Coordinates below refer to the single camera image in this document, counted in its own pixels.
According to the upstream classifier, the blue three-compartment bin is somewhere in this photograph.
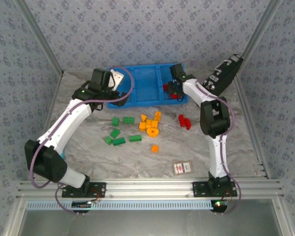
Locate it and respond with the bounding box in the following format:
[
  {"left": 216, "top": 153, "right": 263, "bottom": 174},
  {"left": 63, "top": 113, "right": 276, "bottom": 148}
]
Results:
[{"left": 106, "top": 63, "right": 189, "bottom": 109}]

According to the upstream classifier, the black hard case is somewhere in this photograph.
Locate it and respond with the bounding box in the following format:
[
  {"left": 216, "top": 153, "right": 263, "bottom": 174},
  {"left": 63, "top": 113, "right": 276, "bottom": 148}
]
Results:
[{"left": 202, "top": 54, "right": 244, "bottom": 97}]

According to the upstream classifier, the playing card pack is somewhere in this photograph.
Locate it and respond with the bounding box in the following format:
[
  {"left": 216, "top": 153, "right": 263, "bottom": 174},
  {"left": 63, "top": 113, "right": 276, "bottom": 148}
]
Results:
[{"left": 173, "top": 161, "right": 194, "bottom": 176}]

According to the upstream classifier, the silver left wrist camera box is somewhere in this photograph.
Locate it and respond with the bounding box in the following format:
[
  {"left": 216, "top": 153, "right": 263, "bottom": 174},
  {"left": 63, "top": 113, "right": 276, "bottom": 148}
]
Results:
[{"left": 110, "top": 69, "right": 125, "bottom": 91}]

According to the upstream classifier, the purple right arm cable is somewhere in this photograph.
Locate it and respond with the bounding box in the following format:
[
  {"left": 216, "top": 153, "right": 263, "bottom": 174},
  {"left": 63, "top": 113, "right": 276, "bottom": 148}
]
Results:
[{"left": 181, "top": 59, "right": 242, "bottom": 216}]

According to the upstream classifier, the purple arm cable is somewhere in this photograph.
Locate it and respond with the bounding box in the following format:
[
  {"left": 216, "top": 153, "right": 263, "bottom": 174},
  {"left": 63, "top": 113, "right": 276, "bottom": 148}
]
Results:
[
  {"left": 181, "top": 59, "right": 242, "bottom": 216},
  {"left": 29, "top": 65, "right": 135, "bottom": 216}
]

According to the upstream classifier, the aluminium corner post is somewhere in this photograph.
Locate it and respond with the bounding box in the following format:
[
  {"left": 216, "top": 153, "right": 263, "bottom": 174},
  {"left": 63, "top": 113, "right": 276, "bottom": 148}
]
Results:
[
  {"left": 240, "top": 0, "right": 285, "bottom": 62},
  {"left": 14, "top": 0, "right": 64, "bottom": 76}
]

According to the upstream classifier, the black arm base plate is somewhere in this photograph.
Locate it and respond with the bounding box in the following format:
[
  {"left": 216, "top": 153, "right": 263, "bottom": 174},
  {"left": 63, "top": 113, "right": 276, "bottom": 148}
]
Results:
[
  {"left": 61, "top": 182, "right": 107, "bottom": 198},
  {"left": 192, "top": 181, "right": 238, "bottom": 198}
]

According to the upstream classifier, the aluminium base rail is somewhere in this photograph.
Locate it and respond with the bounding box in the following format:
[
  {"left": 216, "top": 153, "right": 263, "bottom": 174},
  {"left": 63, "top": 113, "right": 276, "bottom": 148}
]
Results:
[{"left": 16, "top": 178, "right": 285, "bottom": 200}]

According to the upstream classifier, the thin red wire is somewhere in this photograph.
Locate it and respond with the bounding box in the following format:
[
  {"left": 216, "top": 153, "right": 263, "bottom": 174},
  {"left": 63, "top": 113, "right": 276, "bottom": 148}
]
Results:
[
  {"left": 220, "top": 190, "right": 234, "bottom": 202},
  {"left": 91, "top": 188, "right": 102, "bottom": 203}
]

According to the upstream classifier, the aluminium table side rail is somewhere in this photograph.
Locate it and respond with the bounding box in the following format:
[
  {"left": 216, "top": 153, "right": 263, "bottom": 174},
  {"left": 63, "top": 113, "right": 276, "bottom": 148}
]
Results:
[{"left": 235, "top": 75, "right": 271, "bottom": 179}]

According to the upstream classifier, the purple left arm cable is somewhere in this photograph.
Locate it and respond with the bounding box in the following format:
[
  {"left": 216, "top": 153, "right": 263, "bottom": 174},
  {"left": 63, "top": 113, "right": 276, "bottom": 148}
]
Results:
[{"left": 29, "top": 65, "right": 135, "bottom": 216}]

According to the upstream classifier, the slotted blue cable duct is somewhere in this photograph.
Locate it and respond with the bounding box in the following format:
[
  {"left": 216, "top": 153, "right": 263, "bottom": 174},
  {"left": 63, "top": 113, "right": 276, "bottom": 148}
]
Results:
[{"left": 26, "top": 199, "right": 215, "bottom": 211}]

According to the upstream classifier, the aluminium lower frame leg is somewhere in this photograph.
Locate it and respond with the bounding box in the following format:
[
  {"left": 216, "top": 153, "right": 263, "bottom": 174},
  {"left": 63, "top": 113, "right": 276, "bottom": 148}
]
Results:
[
  {"left": 272, "top": 199, "right": 295, "bottom": 236},
  {"left": 2, "top": 199, "right": 28, "bottom": 236}
]

